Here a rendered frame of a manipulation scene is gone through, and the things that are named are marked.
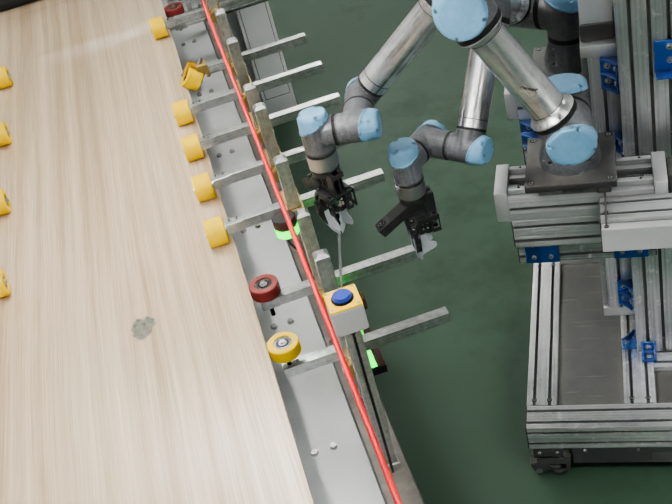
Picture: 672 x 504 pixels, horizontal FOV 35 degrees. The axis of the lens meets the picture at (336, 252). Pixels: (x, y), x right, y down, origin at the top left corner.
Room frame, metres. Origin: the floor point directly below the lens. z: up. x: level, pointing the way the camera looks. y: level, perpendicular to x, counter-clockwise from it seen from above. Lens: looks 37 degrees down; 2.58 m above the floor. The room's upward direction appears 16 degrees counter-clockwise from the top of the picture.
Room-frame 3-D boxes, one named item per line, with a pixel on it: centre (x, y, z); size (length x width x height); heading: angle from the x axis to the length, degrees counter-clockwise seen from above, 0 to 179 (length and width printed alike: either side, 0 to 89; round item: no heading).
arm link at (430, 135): (2.31, -0.31, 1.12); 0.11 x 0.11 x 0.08; 46
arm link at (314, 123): (2.20, -0.03, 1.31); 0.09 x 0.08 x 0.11; 76
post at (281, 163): (2.43, 0.08, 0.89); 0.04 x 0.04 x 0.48; 5
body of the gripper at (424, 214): (2.25, -0.24, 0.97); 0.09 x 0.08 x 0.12; 95
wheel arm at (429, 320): (1.98, -0.01, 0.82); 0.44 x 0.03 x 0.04; 95
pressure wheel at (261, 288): (2.21, 0.21, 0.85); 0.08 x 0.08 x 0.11
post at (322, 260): (1.93, 0.03, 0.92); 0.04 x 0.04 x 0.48; 5
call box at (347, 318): (1.68, 0.01, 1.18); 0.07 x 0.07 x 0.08; 5
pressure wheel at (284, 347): (1.96, 0.19, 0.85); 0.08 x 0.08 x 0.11
